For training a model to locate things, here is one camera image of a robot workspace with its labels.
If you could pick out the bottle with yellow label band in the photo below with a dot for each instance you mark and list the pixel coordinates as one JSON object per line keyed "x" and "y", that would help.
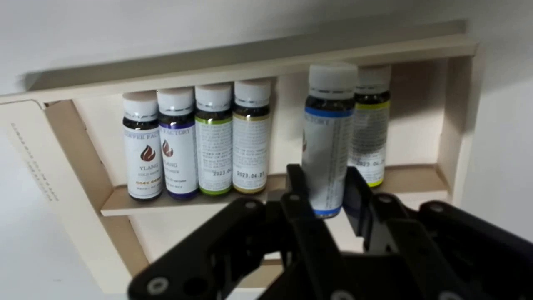
{"x": 252, "y": 142}

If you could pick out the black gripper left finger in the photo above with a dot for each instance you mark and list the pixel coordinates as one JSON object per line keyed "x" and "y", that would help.
{"x": 244, "y": 244}

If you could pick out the bottle with red logo label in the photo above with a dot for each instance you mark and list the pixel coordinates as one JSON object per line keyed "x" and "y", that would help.
{"x": 142, "y": 156}

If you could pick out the bottle with green label band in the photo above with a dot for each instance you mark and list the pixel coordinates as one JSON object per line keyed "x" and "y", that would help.
{"x": 214, "y": 144}

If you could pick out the bottle with purple label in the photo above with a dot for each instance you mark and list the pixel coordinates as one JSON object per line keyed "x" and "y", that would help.
{"x": 179, "y": 151}

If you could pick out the bottle with blue label bands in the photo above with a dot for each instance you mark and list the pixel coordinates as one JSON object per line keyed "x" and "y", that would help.
{"x": 327, "y": 144}

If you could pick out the bottle with yellow-green label band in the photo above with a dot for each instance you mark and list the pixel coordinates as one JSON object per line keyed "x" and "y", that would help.
{"x": 374, "y": 134}

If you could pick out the light wooden tray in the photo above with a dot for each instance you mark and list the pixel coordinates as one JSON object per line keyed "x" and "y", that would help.
{"x": 72, "y": 184}

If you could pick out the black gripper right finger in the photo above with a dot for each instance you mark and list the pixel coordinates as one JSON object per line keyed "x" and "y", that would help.
{"x": 444, "y": 256}

